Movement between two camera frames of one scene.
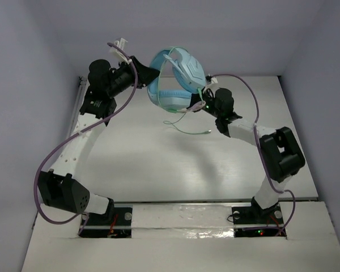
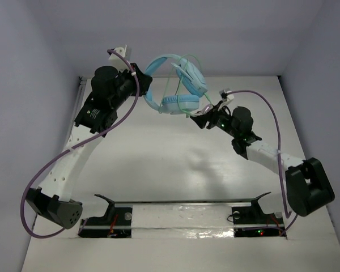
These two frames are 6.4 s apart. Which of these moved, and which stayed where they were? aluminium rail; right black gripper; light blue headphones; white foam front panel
Moved: light blue headphones; right black gripper
Stayed: white foam front panel; aluminium rail
